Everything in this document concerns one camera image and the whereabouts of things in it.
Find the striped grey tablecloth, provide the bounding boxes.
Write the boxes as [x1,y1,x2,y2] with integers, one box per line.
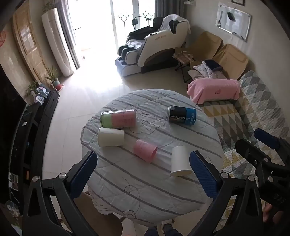
[81,89,224,226]

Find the tan covered chair left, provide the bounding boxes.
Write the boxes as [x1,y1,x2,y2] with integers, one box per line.
[175,31,223,65]

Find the tan covered chair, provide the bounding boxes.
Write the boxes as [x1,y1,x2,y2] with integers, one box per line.
[175,31,223,65]
[212,44,249,80]

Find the potted plant red pot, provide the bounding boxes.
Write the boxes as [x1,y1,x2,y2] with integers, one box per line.
[45,66,63,92]

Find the black tv cabinet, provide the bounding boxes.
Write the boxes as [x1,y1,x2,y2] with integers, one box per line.
[9,89,60,206]

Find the grey curtain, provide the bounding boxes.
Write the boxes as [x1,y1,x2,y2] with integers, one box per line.
[55,0,81,69]

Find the dark navy cushion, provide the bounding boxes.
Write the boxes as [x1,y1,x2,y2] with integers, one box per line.
[204,60,223,71]

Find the pink plastic cup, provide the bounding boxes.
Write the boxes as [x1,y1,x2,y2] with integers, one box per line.
[133,139,158,163]

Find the wooden door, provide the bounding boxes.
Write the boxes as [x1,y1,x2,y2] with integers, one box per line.
[12,1,49,85]

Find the small potted plant on cabinet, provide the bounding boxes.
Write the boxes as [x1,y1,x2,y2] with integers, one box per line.
[25,81,39,97]

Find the pink towel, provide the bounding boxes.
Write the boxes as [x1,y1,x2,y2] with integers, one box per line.
[187,78,240,104]

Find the white standing air conditioner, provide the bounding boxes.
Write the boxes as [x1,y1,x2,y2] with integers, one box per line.
[41,8,76,77]

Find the wooden stool under table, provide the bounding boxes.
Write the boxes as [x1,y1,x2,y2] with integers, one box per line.
[74,192,123,236]

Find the black blue canister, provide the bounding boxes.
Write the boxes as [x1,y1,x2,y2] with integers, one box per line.
[167,106,197,125]

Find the wall whiteboard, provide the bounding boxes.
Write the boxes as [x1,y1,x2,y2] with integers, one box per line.
[215,2,252,42]

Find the pink green canister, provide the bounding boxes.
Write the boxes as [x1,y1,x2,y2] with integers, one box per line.
[100,109,137,129]

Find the white massage chair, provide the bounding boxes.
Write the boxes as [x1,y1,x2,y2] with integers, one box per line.
[115,14,191,77]

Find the white patterned pillow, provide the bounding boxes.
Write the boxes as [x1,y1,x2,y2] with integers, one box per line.
[193,61,226,79]

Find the person's right hand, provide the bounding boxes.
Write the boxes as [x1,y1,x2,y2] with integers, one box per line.
[263,203,283,224]

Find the small folding stool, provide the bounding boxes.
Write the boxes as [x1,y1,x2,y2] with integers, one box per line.
[173,51,194,83]

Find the white paper cup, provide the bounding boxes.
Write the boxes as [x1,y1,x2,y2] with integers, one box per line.
[98,127,124,147]
[170,146,193,177]

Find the quilted triangle sofa cover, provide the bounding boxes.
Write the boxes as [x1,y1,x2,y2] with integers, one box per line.
[200,70,289,223]

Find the tan covered chair right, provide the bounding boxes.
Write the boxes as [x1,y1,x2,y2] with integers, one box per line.
[212,44,249,80]

